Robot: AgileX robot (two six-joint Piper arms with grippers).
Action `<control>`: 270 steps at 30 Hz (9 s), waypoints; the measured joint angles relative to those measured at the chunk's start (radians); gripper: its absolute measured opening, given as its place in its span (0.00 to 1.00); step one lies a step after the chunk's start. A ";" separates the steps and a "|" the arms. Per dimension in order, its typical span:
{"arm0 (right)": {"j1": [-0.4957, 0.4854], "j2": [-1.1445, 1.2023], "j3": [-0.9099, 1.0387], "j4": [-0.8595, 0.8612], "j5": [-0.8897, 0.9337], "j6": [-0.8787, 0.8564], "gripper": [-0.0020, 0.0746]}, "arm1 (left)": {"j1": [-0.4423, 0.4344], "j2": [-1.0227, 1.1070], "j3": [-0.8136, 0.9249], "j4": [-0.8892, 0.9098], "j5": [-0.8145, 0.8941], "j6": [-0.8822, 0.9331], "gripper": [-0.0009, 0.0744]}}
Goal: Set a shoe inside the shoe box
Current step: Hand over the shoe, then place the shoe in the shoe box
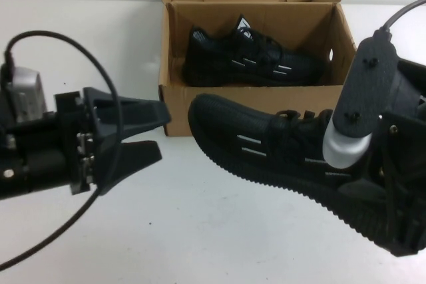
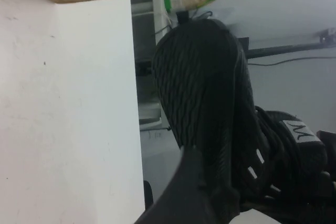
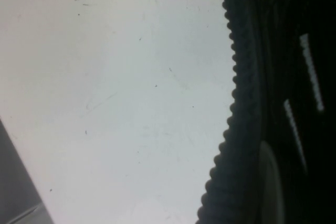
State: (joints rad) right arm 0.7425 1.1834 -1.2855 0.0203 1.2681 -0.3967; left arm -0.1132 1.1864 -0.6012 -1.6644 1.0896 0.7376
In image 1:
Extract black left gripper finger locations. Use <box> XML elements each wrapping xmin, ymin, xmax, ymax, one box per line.
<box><xmin>95</xmin><ymin>140</ymin><xmax>163</xmax><ymax>197</ymax></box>
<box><xmin>83</xmin><ymin>86</ymin><xmax>172</xmax><ymax>140</ymax></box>

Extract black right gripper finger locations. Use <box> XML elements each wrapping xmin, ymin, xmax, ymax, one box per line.
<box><xmin>337</xmin><ymin>177</ymin><xmax>399</xmax><ymax>208</ymax></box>
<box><xmin>382</xmin><ymin>177</ymin><xmax>426</xmax><ymax>259</ymax></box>

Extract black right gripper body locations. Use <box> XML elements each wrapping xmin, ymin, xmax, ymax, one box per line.
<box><xmin>377</xmin><ymin>58</ymin><xmax>426</xmax><ymax>185</ymax></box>

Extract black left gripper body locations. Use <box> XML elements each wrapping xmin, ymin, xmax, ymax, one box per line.
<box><xmin>0</xmin><ymin>86</ymin><xmax>101</xmax><ymax>200</ymax></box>

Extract brown cardboard shoe box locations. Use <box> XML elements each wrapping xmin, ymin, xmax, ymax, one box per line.
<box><xmin>157</xmin><ymin>0</ymin><xmax>359</xmax><ymax>138</ymax></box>

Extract black knit sneaker grey stripes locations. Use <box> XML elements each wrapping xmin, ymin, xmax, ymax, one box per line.
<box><xmin>187</xmin><ymin>93</ymin><xmax>403</xmax><ymax>247</ymax></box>

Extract black sneaker white tongue logo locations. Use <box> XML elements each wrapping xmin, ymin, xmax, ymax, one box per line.
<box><xmin>182</xmin><ymin>14</ymin><xmax>329</xmax><ymax>87</ymax></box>

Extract black left camera cable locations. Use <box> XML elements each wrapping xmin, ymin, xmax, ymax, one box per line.
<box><xmin>0</xmin><ymin>30</ymin><xmax>121</xmax><ymax>267</ymax></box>

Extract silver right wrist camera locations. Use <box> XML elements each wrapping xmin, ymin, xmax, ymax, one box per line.
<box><xmin>321</xmin><ymin>35</ymin><xmax>401</xmax><ymax>170</ymax></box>

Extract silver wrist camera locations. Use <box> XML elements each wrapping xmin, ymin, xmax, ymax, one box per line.
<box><xmin>3</xmin><ymin>64</ymin><xmax>46</xmax><ymax>124</ymax></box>
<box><xmin>321</xmin><ymin>35</ymin><xmax>401</xmax><ymax>170</ymax></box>

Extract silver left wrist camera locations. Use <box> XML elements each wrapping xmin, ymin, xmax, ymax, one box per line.
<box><xmin>3</xmin><ymin>64</ymin><xmax>46</xmax><ymax>124</ymax></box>

